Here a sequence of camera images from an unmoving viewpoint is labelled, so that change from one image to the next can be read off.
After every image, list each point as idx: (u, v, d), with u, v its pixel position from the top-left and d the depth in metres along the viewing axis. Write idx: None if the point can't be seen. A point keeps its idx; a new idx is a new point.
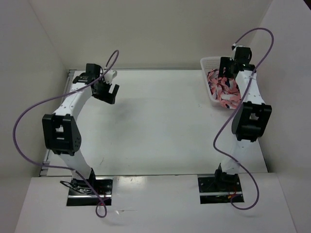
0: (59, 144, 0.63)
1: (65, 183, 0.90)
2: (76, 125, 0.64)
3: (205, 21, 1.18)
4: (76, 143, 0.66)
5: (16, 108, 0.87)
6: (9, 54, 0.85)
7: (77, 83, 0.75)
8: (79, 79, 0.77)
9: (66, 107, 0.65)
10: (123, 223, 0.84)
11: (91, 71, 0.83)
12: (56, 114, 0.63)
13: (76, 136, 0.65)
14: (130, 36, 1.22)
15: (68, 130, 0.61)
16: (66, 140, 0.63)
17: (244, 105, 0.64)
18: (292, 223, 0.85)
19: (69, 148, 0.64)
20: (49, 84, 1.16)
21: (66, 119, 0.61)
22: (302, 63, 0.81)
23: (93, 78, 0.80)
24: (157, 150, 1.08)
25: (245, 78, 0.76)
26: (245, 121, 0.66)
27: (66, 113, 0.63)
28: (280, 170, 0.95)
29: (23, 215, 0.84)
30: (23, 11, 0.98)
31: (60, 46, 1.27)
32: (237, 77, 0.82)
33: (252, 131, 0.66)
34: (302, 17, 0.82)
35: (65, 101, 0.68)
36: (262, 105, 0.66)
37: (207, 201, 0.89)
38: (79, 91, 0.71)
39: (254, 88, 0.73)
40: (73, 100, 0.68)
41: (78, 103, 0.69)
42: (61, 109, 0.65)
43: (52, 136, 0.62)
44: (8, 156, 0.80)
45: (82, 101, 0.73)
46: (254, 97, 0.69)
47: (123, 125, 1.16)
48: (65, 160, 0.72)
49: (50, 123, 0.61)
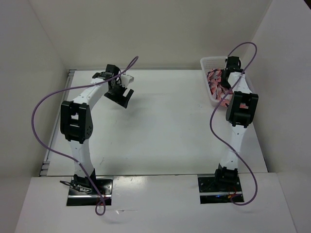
0: (72, 130, 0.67)
1: (66, 183, 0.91)
2: (91, 114, 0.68)
3: (205, 20, 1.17)
4: (88, 131, 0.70)
5: (15, 108, 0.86)
6: (10, 54, 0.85)
7: (97, 78, 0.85)
8: (99, 74, 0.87)
9: (83, 97, 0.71)
10: (122, 223, 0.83)
11: (110, 71, 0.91)
12: (75, 102, 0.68)
13: (88, 124, 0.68)
14: (131, 35, 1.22)
15: (83, 117, 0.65)
16: (79, 126, 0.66)
17: (235, 94, 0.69)
18: (292, 223, 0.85)
19: (80, 135, 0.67)
20: (48, 83, 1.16)
21: (82, 107, 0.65)
22: (301, 63, 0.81)
23: (110, 74, 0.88)
24: (157, 150, 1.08)
25: (235, 76, 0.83)
26: (235, 108, 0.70)
27: (83, 102, 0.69)
28: (279, 170, 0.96)
29: (24, 215, 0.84)
30: (22, 10, 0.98)
31: (60, 46, 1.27)
32: (229, 79, 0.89)
33: (243, 118, 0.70)
34: (302, 17, 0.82)
35: (84, 92, 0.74)
36: (250, 94, 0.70)
37: (207, 201, 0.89)
38: (97, 86, 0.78)
39: (243, 83, 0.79)
40: (91, 91, 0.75)
41: (95, 95, 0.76)
42: (79, 98, 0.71)
43: (67, 122, 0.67)
44: (8, 155, 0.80)
45: (98, 94, 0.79)
46: (243, 89, 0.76)
47: (123, 126, 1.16)
48: (72, 147, 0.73)
49: (68, 109, 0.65)
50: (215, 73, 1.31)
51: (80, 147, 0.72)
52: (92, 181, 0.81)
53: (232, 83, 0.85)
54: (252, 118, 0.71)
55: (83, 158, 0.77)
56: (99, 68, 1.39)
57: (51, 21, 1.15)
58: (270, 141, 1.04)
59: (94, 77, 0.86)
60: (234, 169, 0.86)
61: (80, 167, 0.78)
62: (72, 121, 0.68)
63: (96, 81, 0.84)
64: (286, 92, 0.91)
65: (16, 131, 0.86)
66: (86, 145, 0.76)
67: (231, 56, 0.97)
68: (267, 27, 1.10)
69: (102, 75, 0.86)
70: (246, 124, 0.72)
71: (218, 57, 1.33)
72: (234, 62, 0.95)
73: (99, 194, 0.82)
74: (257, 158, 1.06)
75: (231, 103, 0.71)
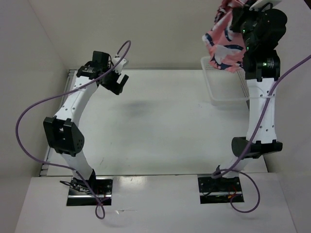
0: (61, 145, 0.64)
1: (66, 183, 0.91)
2: (78, 129, 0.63)
3: (205, 20, 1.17)
4: (78, 144, 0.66)
5: (15, 109, 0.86)
6: (10, 54, 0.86)
7: (81, 77, 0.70)
8: (84, 70, 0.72)
9: (67, 109, 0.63)
10: (122, 224, 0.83)
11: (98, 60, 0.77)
12: (58, 117, 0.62)
13: (77, 139, 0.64)
14: (130, 35, 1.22)
15: (69, 135, 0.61)
16: (67, 141, 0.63)
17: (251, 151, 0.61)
18: (292, 223, 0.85)
19: (71, 149, 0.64)
20: (48, 83, 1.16)
21: (67, 124, 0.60)
22: (302, 63, 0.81)
23: (98, 70, 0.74)
24: (156, 150, 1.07)
25: (259, 98, 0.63)
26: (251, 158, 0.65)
27: (67, 117, 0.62)
28: (279, 170, 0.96)
29: (24, 214, 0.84)
30: (22, 10, 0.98)
31: (60, 46, 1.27)
32: (252, 86, 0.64)
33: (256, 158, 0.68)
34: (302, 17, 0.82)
35: (67, 101, 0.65)
36: (273, 146, 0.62)
37: (207, 201, 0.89)
38: (83, 89, 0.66)
39: (268, 117, 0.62)
40: (76, 100, 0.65)
41: (80, 103, 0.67)
42: (63, 111, 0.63)
43: (55, 139, 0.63)
44: (8, 155, 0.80)
45: (86, 98, 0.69)
46: (267, 132, 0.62)
47: (122, 126, 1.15)
48: (66, 159, 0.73)
49: (52, 128, 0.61)
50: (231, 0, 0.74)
51: (74, 158, 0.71)
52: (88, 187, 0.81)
53: (252, 97, 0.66)
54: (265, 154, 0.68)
55: (79, 166, 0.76)
56: None
57: (51, 20, 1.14)
58: None
59: (77, 75, 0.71)
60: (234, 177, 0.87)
61: (77, 173, 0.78)
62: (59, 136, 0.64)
63: (80, 80, 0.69)
64: (286, 92, 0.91)
65: (16, 131, 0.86)
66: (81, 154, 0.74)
67: (277, 28, 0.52)
68: None
69: (88, 71, 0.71)
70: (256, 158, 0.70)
71: None
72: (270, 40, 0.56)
73: (96, 197, 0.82)
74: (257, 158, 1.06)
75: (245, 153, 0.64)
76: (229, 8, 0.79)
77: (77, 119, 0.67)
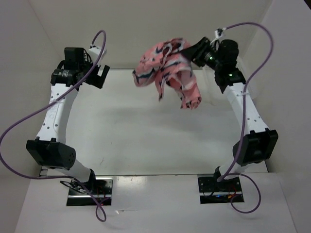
0: (50, 164, 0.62)
1: (65, 183, 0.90)
2: (65, 146, 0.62)
3: (205, 20, 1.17)
4: (69, 158, 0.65)
5: (15, 110, 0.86)
6: (10, 55, 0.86)
7: (57, 85, 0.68)
8: (60, 75, 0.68)
9: (50, 127, 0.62)
10: (122, 224, 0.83)
11: (71, 58, 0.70)
12: (41, 138, 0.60)
13: (67, 155, 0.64)
14: (130, 35, 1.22)
15: (58, 156, 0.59)
16: (57, 161, 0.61)
17: (249, 140, 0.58)
18: (292, 223, 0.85)
19: (62, 166, 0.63)
20: (48, 83, 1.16)
21: (53, 144, 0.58)
22: (302, 63, 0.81)
23: (76, 72, 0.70)
24: (156, 150, 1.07)
25: (237, 97, 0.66)
26: (252, 152, 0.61)
27: (51, 137, 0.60)
28: (279, 170, 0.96)
29: (24, 214, 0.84)
30: (22, 11, 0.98)
31: (60, 46, 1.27)
32: (228, 92, 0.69)
33: (260, 158, 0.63)
34: (302, 17, 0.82)
35: (47, 117, 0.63)
36: (268, 133, 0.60)
37: (207, 201, 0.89)
38: (61, 100, 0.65)
39: (251, 111, 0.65)
40: (56, 115, 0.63)
41: (62, 116, 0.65)
42: (45, 130, 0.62)
43: (43, 160, 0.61)
44: (8, 156, 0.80)
45: (66, 109, 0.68)
46: (255, 122, 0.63)
47: (122, 126, 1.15)
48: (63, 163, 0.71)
49: (37, 151, 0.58)
50: (181, 42, 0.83)
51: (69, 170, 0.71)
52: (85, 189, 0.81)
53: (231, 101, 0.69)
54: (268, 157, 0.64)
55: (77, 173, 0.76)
56: None
57: (51, 21, 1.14)
58: None
59: (53, 83, 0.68)
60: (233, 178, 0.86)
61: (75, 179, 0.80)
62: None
63: (57, 89, 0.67)
64: (285, 93, 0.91)
65: (16, 132, 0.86)
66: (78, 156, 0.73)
67: (235, 48, 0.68)
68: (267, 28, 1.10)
69: (65, 75, 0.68)
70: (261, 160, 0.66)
71: None
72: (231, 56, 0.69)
73: (93, 196, 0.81)
74: None
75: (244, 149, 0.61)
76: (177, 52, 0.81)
77: (63, 131, 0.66)
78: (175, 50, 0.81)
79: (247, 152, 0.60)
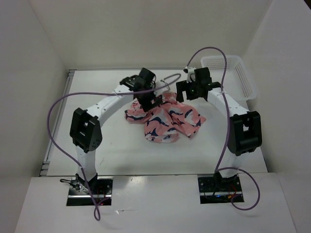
0: (79, 138, 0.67)
1: (65, 182, 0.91)
2: (100, 129, 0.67)
3: (205, 21, 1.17)
4: (94, 143, 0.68)
5: (15, 110, 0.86)
6: (10, 54, 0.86)
7: (123, 86, 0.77)
8: (128, 80, 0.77)
9: (99, 108, 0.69)
10: (122, 223, 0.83)
11: (143, 76, 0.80)
12: (88, 112, 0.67)
13: (95, 138, 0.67)
14: (130, 35, 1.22)
15: (90, 131, 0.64)
16: (85, 137, 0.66)
17: (233, 119, 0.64)
18: (292, 223, 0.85)
19: (84, 145, 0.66)
20: (48, 83, 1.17)
21: (92, 121, 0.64)
22: (302, 64, 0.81)
23: (142, 85, 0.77)
24: (156, 150, 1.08)
25: (217, 96, 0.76)
26: (241, 136, 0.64)
27: (95, 114, 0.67)
28: (279, 170, 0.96)
29: (24, 213, 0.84)
30: (22, 11, 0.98)
31: (60, 46, 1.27)
32: (210, 97, 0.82)
33: (251, 143, 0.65)
34: (302, 18, 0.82)
35: (101, 102, 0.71)
36: (250, 113, 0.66)
37: (207, 201, 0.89)
38: (119, 96, 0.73)
39: (232, 103, 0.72)
40: (109, 103, 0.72)
41: (112, 107, 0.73)
42: (95, 109, 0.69)
43: (77, 129, 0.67)
44: (8, 156, 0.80)
45: (118, 105, 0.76)
46: (237, 109, 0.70)
47: (122, 126, 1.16)
48: (78, 154, 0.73)
49: (78, 119, 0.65)
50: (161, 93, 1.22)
51: (84, 154, 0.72)
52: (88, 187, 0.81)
53: (215, 102, 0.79)
54: (260, 141, 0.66)
55: (85, 163, 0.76)
56: (99, 68, 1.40)
57: (51, 21, 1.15)
58: (269, 141, 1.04)
59: (120, 83, 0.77)
60: (233, 177, 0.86)
61: (81, 171, 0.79)
62: (80, 128, 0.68)
63: (120, 88, 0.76)
64: (285, 93, 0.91)
65: (16, 131, 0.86)
66: (91, 154, 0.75)
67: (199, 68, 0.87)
68: (267, 28, 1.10)
69: (132, 82, 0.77)
70: (253, 148, 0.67)
71: (213, 58, 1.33)
72: (205, 75, 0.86)
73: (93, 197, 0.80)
74: (257, 158, 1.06)
75: (232, 132, 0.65)
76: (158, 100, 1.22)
77: (104, 120, 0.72)
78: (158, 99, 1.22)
79: (236, 133, 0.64)
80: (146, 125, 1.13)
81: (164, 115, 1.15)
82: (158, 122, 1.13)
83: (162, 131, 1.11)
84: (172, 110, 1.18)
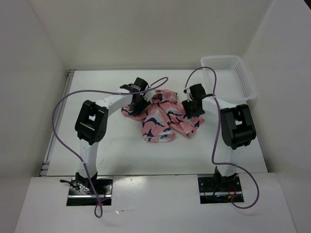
0: (85, 128, 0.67)
1: (65, 183, 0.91)
2: (106, 120, 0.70)
3: (204, 21, 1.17)
4: (99, 135, 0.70)
5: (15, 110, 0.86)
6: (10, 55, 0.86)
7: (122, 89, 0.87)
8: (127, 87, 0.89)
9: (106, 101, 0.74)
10: (122, 223, 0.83)
11: (138, 84, 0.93)
12: (96, 104, 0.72)
13: (101, 129, 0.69)
14: (130, 35, 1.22)
15: (99, 119, 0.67)
16: (93, 126, 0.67)
17: (224, 111, 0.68)
18: (292, 223, 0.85)
19: (91, 135, 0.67)
20: (48, 83, 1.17)
21: (101, 110, 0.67)
22: (302, 65, 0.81)
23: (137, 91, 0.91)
24: (156, 150, 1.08)
25: (209, 101, 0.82)
26: (233, 127, 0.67)
27: (104, 105, 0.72)
28: (279, 170, 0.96)
29: (24, 213, 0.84)
30: (23, 12, 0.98)
31: (60, 46, 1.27)
32: (203, 105, 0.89)
33: (246, 135, 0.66)
34: (302, 19, 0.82)
35: (107, 97, 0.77)
36: (239, 107, 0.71)
37: (207, 201, 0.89)
38: (122, 95, 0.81)
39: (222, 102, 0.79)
40: (114, 98, 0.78)
41: (116, 103, 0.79)
42: (102, 102, 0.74)
43: (82, 120, 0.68)
44: (8, 156, 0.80)
45: (120, 103, 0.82)
46: (227, 105, 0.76)
47: (122, 126, 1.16)
48: (81, 146, 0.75)
49: (88, 109, 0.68)
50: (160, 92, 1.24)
51: (89, 147, 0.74)
52: (92, 186, 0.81)
53: (209, 107, 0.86)
54: (255, 133, 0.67)
55: (89, 158, 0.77)
56: (99, 68, 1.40)
57: (51, 21, 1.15)
58: (269, 141, 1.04)
59: (121, 87, 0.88)
60: (233, 174, 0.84)
61: (83, 166, 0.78)
62: (87, 121, 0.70)
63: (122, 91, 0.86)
64: (285, 93, 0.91)
65: (16, 132, 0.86)
66: (95, 148, 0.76)
67: (196, 84, 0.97)
68: (267, 29, 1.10)
69: (129, 88, 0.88)
70: (249, 141, 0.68)
71: (213, 57, 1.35)
72: (199, 90, 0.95)
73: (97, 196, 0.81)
74: (257, 158, 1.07)
75: (225, 125, 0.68)
76: (156, 100, 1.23)
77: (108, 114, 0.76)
78: (157, 99, 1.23)
79: (228, 124, 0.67)
80: (143, 126, 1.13)
81: (159, 116, 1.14)
82: (153, 123, 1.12)
83: (157, 131, 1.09)
84: (171, 110, 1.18)
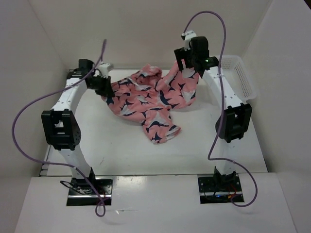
0: (60, 139, 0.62)
1: (65, 184, 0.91)
2: (75, 119, 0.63)
3: (204, 21, 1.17)
4: (76, 136, 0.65)
5: (14, 111, 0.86)
6: (10, 55, 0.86)
7: (71, 78, 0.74)
8: (73, 74, 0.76)
9: (63, 102, 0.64)
10: (122, 223, 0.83)
11: (83, 66, 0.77)
12: (55, 109, 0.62)
13: (76, 130, 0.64)
14: (129, 35, 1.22)
15: (68, 124, 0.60)
16: (66, 133, 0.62)
17: (227, 112, 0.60)
18: (292, 223, 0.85)
19: (69, 141, 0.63)
20: (48, 83, 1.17)
21: (65, 113, 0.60)
22: (302, 65, 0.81)
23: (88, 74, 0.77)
24: (156, 150, 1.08)
25: (214, 78, 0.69)
26: (231, 125, 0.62)
27: (64, 108, 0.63)
28: (278, 170, 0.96)
29: (24, 214, 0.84)
30: (22, 12, 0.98)
31: (60, 46, 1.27)
32: (204, 76, 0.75)
33: (238, 131, 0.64)
34: (302, 19, 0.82)
35: (62, 96, 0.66)
36: (243, 106, 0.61)
37: (207, 201, 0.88)
38: (75, 86, 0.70)
39: (229, 91, 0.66)
40: (70, 94, 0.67)
41: (75, 98, 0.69)
42: (60, 105, 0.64)
43: (53, 132, 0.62)
44: (8, 157, 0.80)
45: (78, 95, 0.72)
46: (232, 99, 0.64)
47: (122, 126, 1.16)
48: (65, 155, 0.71)
49: (50, 120, 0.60)
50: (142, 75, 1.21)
51: (72, 153, 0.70)
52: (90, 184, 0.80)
53: (211, 83, 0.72)
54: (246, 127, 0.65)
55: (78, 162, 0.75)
56: None
57: (51, 21, 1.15)
58: (269, 141, 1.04)
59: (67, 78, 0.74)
60: (233, 172, 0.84)
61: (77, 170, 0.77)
62: (57, 129, 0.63)
63: (72, 81, 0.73)
64: (285, 93, 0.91)
65: (16, 132, 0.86)
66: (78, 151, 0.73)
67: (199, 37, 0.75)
68: (267, 29, 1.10)
69: (77, 74, 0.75)
70: (240, 135, 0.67)
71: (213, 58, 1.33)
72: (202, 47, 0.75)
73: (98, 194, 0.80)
74: (257, 158, 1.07)
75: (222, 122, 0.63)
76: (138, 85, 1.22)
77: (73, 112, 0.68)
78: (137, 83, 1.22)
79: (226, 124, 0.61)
80: (147, 132, 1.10)
81: (161, 117, 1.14)
82: (157, 125, 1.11)
83: (163, 132, 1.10)
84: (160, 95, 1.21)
